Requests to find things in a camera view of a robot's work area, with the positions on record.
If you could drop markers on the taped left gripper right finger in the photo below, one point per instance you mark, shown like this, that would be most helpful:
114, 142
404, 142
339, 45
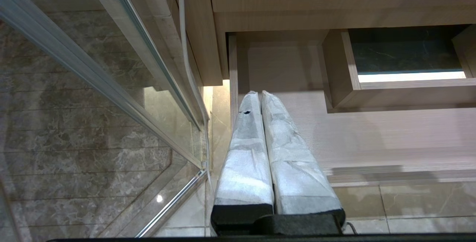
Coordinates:
297, 175

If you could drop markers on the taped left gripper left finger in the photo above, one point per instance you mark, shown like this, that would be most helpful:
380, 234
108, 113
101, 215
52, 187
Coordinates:
245, 175

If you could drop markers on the light wooden vanity drawer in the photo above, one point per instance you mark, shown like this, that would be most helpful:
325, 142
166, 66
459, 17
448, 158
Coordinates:
390, 141

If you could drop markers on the clear glass shower panel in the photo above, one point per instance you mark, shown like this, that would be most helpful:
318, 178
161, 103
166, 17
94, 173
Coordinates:
74, 152

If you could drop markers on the aluminium glass door bar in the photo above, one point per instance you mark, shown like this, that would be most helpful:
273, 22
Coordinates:
74, 63

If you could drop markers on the chrome floor rail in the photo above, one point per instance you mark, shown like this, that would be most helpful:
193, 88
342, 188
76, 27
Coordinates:
173, 203

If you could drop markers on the aluminium shower track rail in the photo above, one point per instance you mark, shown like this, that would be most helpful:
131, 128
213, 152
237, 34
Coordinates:
156, 60

